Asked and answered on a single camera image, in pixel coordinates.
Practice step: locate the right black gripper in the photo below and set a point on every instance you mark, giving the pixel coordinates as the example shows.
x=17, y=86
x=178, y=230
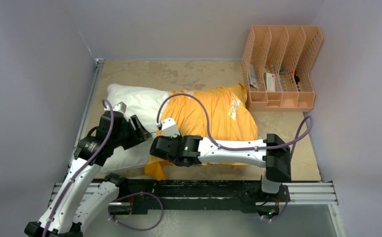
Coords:
x=178, y=138

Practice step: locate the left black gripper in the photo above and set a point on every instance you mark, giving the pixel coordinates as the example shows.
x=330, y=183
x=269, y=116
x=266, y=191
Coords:
x=138, y=134

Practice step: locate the orange cartoon pillowcase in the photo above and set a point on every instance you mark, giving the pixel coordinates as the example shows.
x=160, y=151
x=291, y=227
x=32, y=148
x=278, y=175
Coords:
x=220, y=112

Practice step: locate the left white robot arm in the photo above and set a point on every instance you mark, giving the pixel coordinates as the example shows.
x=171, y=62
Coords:
x=59, y=219

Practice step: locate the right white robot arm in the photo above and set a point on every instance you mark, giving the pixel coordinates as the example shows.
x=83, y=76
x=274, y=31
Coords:
x=271, y=153

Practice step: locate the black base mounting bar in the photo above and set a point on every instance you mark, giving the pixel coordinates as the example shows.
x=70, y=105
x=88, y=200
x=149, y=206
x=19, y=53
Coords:
x=138, y=196

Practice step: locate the white paper packet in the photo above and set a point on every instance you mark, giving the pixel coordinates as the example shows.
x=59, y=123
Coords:
x=252, y=76

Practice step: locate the white label box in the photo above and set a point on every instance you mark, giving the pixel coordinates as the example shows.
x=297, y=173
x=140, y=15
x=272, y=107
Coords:
x=269, y=79

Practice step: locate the pink plastic file organizer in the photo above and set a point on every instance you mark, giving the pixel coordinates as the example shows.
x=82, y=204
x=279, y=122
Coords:
x=288, y=52

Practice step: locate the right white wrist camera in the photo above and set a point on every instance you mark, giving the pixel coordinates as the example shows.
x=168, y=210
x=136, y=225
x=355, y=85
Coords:
x=168, y=127

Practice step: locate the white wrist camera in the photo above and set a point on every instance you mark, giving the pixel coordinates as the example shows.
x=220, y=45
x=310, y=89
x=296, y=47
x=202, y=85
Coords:
x=168, y=127
x=120, y=107

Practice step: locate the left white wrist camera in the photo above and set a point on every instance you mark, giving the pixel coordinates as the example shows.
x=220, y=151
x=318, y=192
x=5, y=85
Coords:
x=120, y=107

